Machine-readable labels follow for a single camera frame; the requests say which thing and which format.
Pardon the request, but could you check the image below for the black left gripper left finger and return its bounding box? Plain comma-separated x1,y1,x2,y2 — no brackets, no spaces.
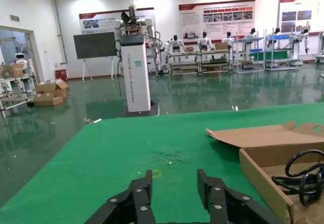
85,170,155,224

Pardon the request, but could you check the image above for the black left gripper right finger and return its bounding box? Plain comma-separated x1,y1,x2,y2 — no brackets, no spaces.
197,169,284,224

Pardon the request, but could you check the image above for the black power cord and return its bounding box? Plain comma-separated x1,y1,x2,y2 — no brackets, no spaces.
271,149,324,207

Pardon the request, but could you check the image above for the open brown cardboard mailer box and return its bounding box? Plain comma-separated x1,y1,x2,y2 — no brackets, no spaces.
205,120,324,224

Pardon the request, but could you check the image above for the open cardboard shipping box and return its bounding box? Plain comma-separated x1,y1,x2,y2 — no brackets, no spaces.
35,81,69,99

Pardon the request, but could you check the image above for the flat closed cardboard box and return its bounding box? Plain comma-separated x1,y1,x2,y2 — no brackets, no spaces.
33,94,64,108

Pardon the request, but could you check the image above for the red box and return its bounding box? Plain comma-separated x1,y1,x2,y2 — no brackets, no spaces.
55,68,68,81

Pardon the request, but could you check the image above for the cardboard box with round hole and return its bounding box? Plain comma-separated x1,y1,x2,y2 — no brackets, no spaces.
1,64,25,78

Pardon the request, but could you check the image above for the black roller shelf rack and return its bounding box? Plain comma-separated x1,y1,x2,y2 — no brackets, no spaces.
198,49,233,76
167,51,200,76

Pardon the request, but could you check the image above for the white metal shelf rack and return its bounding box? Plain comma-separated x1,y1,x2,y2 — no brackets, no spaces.
232,29,265,73
263,28,303,72

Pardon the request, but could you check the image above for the green panel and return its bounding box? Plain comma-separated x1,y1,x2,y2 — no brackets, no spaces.
249,51,289,62

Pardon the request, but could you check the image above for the white tube rack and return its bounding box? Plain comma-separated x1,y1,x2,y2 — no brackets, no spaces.
0,73,37,118

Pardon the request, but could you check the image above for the white humanoid robot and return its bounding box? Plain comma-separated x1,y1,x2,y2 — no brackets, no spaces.
222,31,235,49
268,26,283,49
242,28,258,53
164,34,185,58
298,26,311,55
198,31,213,52

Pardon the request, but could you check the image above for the black display screen on stand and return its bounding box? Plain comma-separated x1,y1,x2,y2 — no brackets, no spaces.
73,31,119,83

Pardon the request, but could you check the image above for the small white red robot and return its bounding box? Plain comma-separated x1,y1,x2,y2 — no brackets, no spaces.
11,53,32,77

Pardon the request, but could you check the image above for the grey window frame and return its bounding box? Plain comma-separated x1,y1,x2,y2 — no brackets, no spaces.
0,25,41,83

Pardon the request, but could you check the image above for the red-trimmed wall poster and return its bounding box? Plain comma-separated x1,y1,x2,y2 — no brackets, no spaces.
78,7,155,34
178,0,256,41
277,0,324,34

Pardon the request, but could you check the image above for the grey wall pipe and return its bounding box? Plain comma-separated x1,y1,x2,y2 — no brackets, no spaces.
53,0,68,64

